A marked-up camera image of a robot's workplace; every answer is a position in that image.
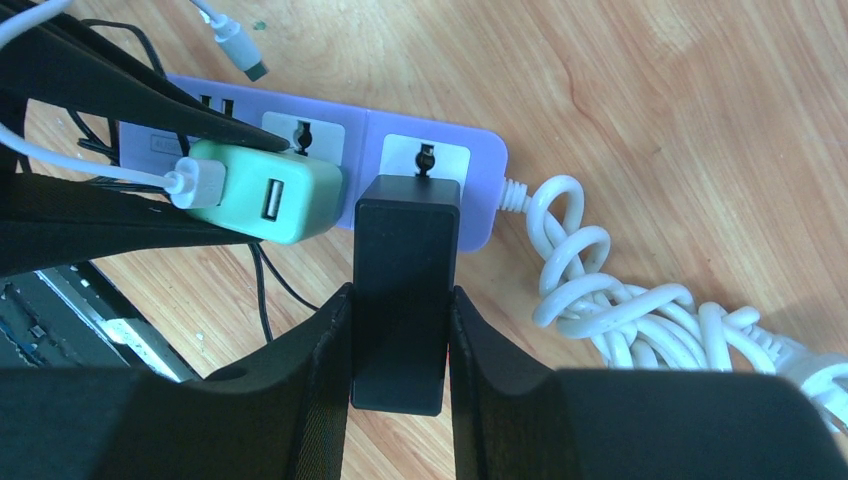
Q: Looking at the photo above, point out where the black thin cable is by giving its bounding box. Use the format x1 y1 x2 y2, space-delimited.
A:
13 18 321 344

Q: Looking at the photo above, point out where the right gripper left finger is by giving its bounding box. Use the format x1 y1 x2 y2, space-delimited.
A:
1 285 352 479

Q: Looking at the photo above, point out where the white cord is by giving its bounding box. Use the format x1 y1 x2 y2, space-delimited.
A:
498 174 848 435

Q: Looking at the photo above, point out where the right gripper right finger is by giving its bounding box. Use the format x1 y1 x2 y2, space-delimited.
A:
449 290 847 479

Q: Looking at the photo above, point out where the white usb cable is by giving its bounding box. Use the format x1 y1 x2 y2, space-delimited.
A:
0 0 272 212

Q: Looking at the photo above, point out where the green small adapter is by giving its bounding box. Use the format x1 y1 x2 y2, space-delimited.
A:
189 140 344 245

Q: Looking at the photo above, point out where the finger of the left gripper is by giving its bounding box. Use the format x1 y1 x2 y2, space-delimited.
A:
1 173 258 277
1 13 289 151

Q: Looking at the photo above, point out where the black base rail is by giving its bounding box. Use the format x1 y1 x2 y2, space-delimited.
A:
1 262 200 383

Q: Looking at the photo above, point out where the black power adapter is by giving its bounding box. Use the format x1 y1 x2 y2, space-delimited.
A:
351 175 460 416

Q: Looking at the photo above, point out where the purple power strip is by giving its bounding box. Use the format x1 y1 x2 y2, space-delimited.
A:
117 72 510 254

